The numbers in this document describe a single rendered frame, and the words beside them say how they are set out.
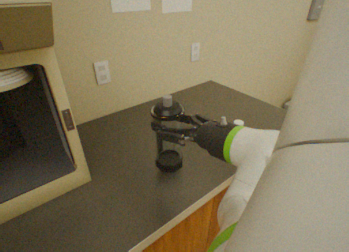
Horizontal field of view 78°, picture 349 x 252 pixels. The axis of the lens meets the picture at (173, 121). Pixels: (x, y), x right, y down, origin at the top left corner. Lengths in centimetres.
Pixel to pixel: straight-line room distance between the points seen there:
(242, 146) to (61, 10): 88
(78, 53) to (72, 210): 66
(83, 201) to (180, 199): 31
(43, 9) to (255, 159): 48
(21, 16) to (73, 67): 62
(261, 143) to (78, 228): 55
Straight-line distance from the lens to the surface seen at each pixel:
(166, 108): 65
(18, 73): 67
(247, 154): 45
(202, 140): 54
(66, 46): 108
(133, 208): 74
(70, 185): 83
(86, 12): 109
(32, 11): 50
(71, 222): 76
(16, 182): 84
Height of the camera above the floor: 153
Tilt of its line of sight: 32 degrees down
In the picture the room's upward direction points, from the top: straight up
